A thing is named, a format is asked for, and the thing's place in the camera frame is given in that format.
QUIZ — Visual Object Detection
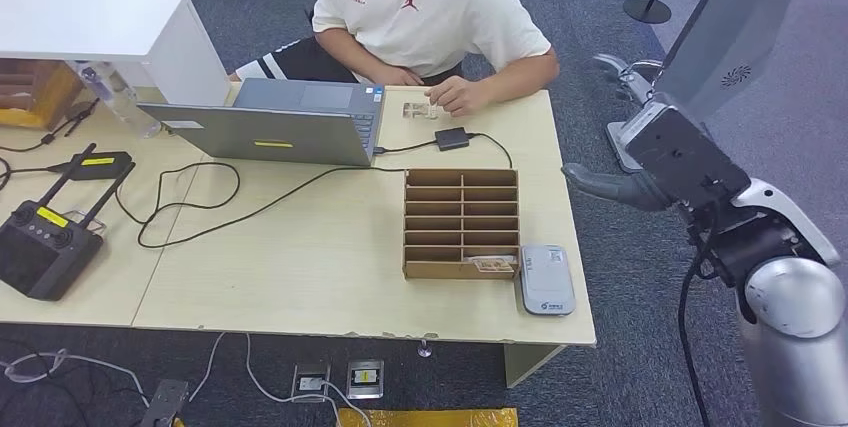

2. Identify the person's left hand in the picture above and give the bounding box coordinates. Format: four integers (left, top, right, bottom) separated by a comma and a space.
425, 75, 493, 119

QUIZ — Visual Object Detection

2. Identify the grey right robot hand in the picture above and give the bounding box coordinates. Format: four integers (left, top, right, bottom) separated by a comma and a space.
561, 52, 672, 213

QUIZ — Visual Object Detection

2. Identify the person's right hand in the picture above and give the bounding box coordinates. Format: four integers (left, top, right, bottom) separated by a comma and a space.
376, 64, 425, 87

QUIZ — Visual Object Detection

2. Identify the person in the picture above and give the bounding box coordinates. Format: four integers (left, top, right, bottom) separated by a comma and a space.
228, 0, 561, 119

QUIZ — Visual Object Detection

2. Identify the wooden card organizer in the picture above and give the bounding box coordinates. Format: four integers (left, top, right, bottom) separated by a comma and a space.
402, 168, 521, 282

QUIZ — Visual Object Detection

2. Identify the grey card reader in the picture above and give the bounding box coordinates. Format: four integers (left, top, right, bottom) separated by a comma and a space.
517, 244, 577, 317

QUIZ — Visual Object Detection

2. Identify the room key card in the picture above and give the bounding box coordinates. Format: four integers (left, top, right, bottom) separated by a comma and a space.
462, 252, 518, 276

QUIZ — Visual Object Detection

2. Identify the black USB hub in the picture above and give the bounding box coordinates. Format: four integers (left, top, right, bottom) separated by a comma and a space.
433, 127, 471, 152

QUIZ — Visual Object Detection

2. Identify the chrome stanchion base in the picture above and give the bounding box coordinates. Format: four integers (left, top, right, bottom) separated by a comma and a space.
625, 59, 666, 101

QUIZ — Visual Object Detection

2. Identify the grey laptop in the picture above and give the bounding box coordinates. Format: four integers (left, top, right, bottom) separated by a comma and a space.
137, 77, 387, 168

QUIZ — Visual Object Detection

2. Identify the beige desk leg panel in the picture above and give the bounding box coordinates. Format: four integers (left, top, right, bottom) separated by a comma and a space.
504, 344, 568, 391

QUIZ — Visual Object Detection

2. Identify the silver kiosk stand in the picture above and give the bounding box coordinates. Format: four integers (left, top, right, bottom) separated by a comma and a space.
606, 0, 839, 174

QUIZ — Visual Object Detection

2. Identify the clear plastic bottle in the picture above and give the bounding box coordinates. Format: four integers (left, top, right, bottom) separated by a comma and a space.
68, 59, 162, 139

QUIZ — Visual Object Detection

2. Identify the yellow bag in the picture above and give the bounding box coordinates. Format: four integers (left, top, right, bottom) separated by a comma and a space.
339, 408, 521, 427

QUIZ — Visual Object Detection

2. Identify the silver floor socket cover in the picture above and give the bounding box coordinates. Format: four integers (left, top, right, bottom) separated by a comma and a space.
346, 358, 386, 401

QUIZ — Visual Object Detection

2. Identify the white shelf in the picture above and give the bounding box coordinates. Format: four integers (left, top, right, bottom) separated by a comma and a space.
0, 0, 232, 107

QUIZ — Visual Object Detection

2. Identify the black yellow-labelled power brick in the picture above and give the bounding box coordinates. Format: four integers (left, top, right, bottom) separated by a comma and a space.
48, 150, 134, 181

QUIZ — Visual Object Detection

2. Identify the open floor socket box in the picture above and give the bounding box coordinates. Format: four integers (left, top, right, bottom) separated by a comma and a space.
292, 362, 333, 404

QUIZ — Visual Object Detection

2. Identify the wooden box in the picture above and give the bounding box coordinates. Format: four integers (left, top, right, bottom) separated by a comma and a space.
0, 58, 85, 131

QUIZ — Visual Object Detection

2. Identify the black remote controller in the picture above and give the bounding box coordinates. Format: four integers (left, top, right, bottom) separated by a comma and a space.
0, 142, 136, 301

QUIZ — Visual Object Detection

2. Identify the short black hub cable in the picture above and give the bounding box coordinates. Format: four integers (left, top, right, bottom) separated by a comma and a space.
372, 139, 439, 157

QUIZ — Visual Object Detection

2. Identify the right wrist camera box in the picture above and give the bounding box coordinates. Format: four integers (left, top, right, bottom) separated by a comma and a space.
608, 101, 753, 211

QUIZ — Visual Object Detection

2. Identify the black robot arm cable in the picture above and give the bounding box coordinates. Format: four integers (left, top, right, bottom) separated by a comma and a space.
676, 211, 727, 427

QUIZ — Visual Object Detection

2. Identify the long black looped cable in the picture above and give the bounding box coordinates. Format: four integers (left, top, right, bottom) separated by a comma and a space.
113, 133, 515, 250

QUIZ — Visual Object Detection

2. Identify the white floor cable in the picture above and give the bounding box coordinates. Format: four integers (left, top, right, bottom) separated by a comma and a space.
0, 346, 154, 412
188, 331, 372, 427

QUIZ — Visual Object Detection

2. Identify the thin black clip cable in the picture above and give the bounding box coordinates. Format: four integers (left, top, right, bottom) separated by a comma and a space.
0, 97, 101, 152

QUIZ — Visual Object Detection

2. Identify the black power brick cable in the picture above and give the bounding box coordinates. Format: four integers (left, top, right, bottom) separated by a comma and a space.
0, 153, 68, 195

